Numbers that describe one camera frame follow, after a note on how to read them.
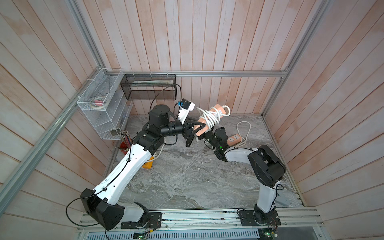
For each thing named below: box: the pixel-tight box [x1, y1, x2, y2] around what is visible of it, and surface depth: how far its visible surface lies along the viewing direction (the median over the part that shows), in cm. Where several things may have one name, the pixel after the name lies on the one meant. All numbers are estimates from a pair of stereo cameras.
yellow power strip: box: [142, 157, 155, 169], surface depth 91 cm
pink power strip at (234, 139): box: [227, 134, 242, 146], surface depth 103 cm
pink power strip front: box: [193, 104, 226, 136], surface depth 61 cm
